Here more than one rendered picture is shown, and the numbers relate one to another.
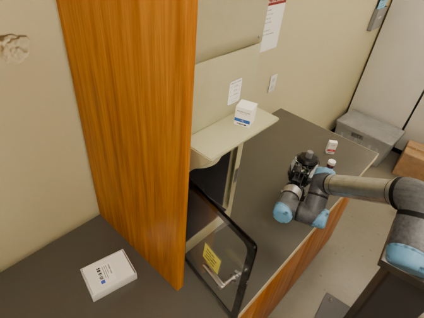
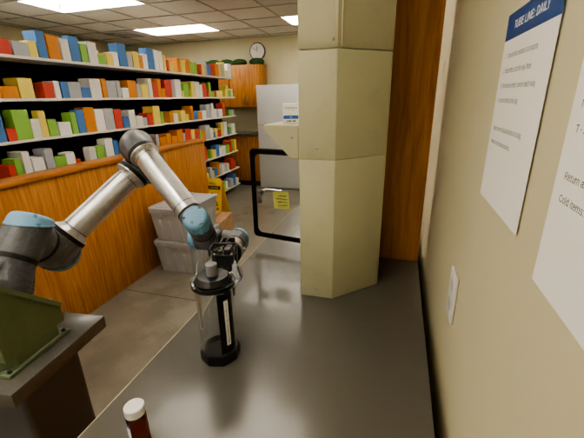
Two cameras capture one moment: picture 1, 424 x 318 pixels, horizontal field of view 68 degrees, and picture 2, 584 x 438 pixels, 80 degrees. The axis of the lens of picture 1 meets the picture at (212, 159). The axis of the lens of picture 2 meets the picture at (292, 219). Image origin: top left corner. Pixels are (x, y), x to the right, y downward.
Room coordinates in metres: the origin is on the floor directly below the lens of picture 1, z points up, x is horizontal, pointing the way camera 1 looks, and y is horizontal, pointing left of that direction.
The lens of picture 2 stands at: (1.91, -0.53, 1.59)
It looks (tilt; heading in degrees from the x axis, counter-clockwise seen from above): 19 degrees down; 158
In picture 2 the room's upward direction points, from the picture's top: 1 degrees counter-clockwise
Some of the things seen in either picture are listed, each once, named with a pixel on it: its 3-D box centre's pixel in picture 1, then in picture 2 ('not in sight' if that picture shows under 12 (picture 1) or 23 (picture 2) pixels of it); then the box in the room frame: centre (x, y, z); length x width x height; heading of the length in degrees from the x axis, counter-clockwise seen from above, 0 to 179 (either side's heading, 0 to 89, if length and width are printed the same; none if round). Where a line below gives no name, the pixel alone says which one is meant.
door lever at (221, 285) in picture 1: (218, 273); not in sight; (0.50, -0.05, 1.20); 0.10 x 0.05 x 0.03; 42
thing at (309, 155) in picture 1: (308, 157); (212, 275); (1.13, -0.43, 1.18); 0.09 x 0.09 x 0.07
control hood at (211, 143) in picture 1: (231, 142); (295, 136); (0.78, -0.05, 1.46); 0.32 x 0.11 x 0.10; 141
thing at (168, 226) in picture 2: not in sight; (186, 215); (-1.52, -0.27, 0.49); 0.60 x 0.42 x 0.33; 141
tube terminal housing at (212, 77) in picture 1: (187, 149); (347, 177); (0.90, 0.09, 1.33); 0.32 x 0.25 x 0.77; 141
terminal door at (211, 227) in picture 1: (211, 252); (282, 196); (0.57, -0.03, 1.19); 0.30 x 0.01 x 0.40; 42
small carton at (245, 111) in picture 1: (245, 113); (290, 113); (0.82, -0.08, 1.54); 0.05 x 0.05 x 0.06; 70
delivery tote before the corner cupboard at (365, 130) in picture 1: (365, 137); not in sight; (2.97, -1.65, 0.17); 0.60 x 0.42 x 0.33; 49
